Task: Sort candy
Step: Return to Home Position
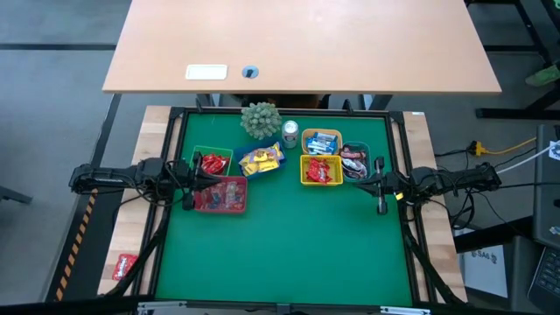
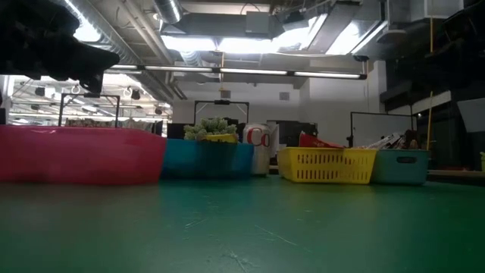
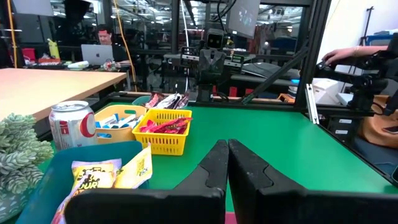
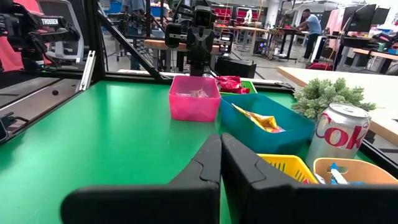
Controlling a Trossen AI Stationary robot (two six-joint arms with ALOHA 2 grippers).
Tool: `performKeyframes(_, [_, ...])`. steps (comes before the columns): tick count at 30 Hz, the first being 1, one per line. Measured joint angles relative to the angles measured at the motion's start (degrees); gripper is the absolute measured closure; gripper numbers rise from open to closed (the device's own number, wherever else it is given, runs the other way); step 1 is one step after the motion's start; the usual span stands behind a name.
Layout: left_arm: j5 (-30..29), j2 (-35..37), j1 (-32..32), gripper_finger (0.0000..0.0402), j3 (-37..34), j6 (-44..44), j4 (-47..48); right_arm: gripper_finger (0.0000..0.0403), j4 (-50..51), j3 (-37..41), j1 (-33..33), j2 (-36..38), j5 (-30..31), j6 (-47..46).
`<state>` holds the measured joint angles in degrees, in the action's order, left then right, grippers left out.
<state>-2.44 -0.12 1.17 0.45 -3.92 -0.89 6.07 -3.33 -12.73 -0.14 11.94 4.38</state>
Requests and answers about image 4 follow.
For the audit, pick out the red Skittles packet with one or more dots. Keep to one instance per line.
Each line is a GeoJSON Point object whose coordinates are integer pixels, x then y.
{"type": "Point", "coordinates": [241, 90]}
{"type": "Point", "coordinates": [228, 80]}

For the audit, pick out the background workbench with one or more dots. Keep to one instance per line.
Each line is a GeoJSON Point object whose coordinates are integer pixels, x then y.
{"type": "Point", "coordinates": [245, 28]}
{"type": "Point", "coordinates": [376, 53]}

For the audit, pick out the black background robot arm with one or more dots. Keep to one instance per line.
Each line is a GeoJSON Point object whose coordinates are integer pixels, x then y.
{"type": "Point", "coordinates": [28, 28]}

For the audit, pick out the orange plastic bin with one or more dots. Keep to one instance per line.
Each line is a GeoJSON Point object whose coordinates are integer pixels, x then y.
{"type": "Point", "coordinates": [363, 171]}

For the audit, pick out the black equipment case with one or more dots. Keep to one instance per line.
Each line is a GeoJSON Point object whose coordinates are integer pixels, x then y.
{"type": "Point", "coordinates": [234, 67]}

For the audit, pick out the silver frame bracket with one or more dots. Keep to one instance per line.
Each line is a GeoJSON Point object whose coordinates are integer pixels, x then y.
{"type": "Point", "coordinates": [87, 70]}

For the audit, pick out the pink plastic bin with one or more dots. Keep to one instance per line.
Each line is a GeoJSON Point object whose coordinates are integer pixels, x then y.
{"type": "Point", "coordinates": [192, 109]}

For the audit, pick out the silver Diet Coke can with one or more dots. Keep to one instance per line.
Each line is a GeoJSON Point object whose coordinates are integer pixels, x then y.
{"type": "Point", "coordinates": [339, 133]}

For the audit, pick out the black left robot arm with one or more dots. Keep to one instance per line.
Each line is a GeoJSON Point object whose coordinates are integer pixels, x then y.
{"type": "Point", "coordinates": [199, 67]}

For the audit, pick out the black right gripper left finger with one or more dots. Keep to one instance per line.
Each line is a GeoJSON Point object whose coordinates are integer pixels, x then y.
{"type": "Point", "coordinates": [186, 202]}

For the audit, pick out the red shelf bins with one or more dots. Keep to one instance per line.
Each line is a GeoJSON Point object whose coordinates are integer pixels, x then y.
{"type": "Point", "coordinates": [236, 14]}

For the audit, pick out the large tan wooden desk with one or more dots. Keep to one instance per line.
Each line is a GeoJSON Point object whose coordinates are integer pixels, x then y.
{"type": "Point", "coordinates": [357, 81]}

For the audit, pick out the artificial green plant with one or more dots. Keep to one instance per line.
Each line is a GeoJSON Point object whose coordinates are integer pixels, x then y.
{"type": "Point", "coordinates": [326, 93]}

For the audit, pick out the clear gummy candy wrapper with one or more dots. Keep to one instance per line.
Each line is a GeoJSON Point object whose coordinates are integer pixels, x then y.
{"type": "Point", "coordinates": [194, 93]}

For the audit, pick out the blue white candy bar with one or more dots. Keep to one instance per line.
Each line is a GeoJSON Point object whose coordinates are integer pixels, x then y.
{"type": "Point", "coordinates": [337, 175]}
{"type": "Point", "coordinates": [320, 179]}

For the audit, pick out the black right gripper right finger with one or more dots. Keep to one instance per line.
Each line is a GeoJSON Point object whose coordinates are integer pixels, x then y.
{"type": "Point", "coordinates": [280, 202]}

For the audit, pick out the white tower fan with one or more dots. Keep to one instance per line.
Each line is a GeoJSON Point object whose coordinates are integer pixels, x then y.
{"type": "Point", "coordinates": [317, 48]}

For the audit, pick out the green plastic basket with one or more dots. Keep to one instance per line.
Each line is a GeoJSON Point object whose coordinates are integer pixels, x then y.
{"type": "Point", "coordinates": [252, 87]}

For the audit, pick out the blue plastic bin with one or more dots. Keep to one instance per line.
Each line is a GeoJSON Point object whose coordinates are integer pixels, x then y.
{"type": "Point", "coordinates": [264, 143]}

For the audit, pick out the grey office chair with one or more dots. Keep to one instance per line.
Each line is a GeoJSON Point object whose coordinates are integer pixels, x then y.
{"type": "Point", "coordinates": [66, 46]}

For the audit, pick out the yellow plastic basket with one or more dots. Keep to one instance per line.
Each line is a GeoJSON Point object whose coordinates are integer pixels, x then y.
{"type": "Point", "coordinates": [286, 165]}

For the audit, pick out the blue table bin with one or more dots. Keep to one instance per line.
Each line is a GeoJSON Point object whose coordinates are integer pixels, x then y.
{"type": "Point", "coordinates": [158, 12]}

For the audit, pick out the red curtain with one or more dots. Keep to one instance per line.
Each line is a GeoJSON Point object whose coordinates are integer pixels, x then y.
{"type": "Point", "coordinates": [9, 56]}

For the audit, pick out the black diagonal frame strut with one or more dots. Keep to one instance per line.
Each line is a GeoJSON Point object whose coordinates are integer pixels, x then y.
{"type": "Point", "coordinates": [130, 46]}

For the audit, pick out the yellow purple candy packet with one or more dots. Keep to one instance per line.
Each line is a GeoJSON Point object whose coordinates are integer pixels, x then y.
{"type": "Point", "coordinates": [262, 121]}

